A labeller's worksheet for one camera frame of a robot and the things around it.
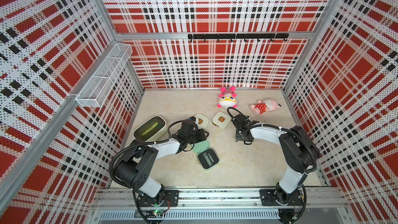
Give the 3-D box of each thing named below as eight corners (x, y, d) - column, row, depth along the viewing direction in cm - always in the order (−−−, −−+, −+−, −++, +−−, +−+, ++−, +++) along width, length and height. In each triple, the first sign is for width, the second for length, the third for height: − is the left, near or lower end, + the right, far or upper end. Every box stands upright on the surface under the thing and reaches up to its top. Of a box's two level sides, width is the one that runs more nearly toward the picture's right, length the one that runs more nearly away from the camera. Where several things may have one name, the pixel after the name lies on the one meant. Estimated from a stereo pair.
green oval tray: (136, 143, 94) (131, 138, 89) (143, 121, 105) (139, 115, 99) (164, 143, 94) (161, 138, 89) (168, 121, 105) (166, 115, 99)
